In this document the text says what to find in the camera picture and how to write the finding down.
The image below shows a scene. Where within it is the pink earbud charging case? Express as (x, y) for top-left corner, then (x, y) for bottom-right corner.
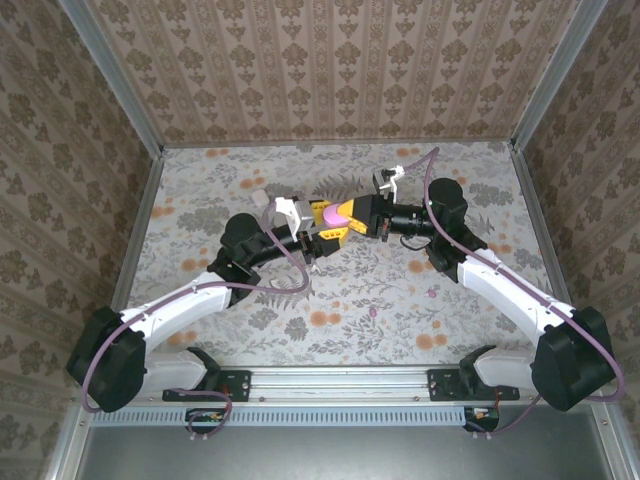
(322, 201), (352, 227)

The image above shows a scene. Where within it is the black connector board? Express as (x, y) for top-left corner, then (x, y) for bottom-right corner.
(185, 407), (230, 434)
(462, 405), (501, 433)

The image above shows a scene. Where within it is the grey metal panel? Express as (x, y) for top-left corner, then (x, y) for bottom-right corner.
(74, 424), (619, 480)

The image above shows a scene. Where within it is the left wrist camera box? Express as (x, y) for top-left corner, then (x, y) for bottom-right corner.
(272, 196), (315, 236)

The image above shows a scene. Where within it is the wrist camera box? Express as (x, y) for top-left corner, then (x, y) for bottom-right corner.
(371, 163), (405, 195)
(272, 196), (315, 236)

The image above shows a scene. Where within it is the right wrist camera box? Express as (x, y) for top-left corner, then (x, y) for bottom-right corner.
(371, 163), (405, 195)

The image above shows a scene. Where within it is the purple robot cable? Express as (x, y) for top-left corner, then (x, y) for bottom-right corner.
(399, 147), (626, 441)
(79, 197), (312, 444)

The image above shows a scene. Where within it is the aluminium table end rail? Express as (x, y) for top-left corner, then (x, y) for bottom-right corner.
(162, 138), (516, 150)

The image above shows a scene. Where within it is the aluminium table side rail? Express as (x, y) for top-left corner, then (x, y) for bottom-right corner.
(509, 144), (594, 364)
(94, 149), (165, 369)

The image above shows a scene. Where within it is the aluminium mounting rail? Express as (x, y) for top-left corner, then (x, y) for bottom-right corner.
(74, 364), (612, 407)

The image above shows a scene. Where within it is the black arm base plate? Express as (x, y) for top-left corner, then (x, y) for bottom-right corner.
(427, 368), (520, 403)
(162, 368), (251, 403)

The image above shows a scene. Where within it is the aluminium frame post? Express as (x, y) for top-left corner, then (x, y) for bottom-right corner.
(58, 0), (166, 157)
(509, 0), (609, 151)

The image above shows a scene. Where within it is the grey slotted cable duct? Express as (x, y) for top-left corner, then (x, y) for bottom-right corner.
(91, 405), (469, 428)

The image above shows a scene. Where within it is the aluminium frame bar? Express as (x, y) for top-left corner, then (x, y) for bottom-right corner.
(42, 402), (94, 480)
(592, 402), (640, 480)

